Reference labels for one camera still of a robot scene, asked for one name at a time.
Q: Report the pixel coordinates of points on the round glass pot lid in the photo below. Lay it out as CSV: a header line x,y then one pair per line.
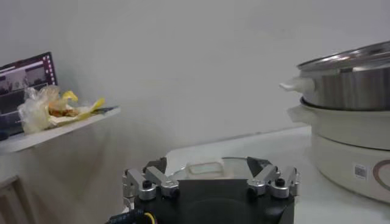
x,y
205,169

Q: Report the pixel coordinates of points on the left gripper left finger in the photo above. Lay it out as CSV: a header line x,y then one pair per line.
x,y
164,184

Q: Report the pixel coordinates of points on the white side table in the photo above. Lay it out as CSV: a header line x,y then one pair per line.
x,y
45,137

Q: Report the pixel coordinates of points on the clear plastic bag yellow food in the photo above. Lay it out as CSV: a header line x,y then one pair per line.
x,y
36,112

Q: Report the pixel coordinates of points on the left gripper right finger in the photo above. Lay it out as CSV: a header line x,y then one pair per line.
x,y
262,179

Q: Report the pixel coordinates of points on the stainless steel steamer basket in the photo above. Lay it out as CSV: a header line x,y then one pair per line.
x,y
350,88

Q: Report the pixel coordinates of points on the laptop with dark red screen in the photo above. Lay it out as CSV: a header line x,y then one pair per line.
x,y
27,76

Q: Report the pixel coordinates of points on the white electric cooker pot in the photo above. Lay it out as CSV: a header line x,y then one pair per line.
x,y
344,158

